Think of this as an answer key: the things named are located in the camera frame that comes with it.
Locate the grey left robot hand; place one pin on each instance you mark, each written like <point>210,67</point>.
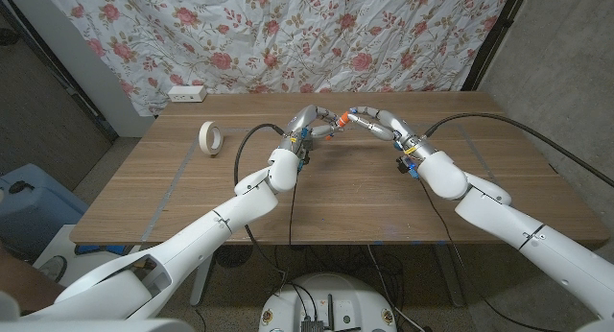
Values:
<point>304,125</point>

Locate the blue plastic bin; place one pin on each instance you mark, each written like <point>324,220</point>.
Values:
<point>38,207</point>

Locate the white table leg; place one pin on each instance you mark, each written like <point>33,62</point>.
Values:
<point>451,279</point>
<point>201,284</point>

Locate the black backdrop stand pole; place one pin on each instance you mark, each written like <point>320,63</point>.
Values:
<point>494,39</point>

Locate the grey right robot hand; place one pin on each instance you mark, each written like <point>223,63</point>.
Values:
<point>391,125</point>

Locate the person bare leg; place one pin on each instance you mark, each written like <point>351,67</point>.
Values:
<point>24,284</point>

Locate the white power strip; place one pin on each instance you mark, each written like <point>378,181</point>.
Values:
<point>187,94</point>

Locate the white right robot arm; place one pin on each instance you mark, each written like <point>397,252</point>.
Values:
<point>527,226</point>

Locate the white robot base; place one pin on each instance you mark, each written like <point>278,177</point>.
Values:
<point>331,298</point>

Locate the dark grey block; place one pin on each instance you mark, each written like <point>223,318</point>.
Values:
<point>316,143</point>

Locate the orange and white glue stick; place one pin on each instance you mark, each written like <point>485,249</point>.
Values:
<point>331,135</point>

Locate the white sneaker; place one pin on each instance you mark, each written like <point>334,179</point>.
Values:
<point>53,268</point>

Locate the orange glue stick cap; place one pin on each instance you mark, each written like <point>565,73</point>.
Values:
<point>342,119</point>

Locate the floral backdrop cloth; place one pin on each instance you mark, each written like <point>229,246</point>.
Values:
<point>288,34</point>

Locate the masking tape roll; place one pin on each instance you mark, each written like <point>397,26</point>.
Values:
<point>206,136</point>

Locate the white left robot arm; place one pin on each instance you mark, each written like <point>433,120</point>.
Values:
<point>192,260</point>

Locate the black round grille disc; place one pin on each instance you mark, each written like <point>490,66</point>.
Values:
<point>232,257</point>

